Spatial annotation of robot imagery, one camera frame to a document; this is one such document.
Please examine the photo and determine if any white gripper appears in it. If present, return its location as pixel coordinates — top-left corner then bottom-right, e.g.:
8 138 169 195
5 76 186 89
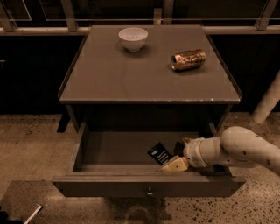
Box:
161 137 207 172

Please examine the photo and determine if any dark blue rxbar wrapper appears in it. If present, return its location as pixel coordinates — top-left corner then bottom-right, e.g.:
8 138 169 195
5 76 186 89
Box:
148 143 173 165

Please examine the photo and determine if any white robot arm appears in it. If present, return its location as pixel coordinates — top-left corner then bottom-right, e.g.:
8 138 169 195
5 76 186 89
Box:
161 126 280 175

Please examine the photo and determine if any small metal drawer knob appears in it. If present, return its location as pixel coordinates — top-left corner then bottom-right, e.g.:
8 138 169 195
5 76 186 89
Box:
146 187 154 197

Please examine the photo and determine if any open grey top drawer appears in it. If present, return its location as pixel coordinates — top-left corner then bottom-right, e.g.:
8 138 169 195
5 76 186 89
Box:
52 123 245 198

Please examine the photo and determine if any grey wooden cabinet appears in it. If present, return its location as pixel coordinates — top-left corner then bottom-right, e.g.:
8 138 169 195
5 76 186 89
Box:
57 24 243 134

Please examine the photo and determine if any golden soda can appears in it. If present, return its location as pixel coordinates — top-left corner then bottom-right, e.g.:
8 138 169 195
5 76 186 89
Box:
171 49 206 71

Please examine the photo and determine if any white pole at right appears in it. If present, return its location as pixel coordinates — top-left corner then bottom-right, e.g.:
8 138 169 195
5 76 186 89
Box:
252 71 280 123

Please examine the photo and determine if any white ceramic bowl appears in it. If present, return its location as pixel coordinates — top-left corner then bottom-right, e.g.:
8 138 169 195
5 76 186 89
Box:
118 27 148 52

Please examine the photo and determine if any white strip on floor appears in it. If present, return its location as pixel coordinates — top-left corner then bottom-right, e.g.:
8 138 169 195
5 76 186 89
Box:
23 204 44 224

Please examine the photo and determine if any metal window railing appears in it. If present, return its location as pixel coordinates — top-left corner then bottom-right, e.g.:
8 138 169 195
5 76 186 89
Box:
0 0 280 32

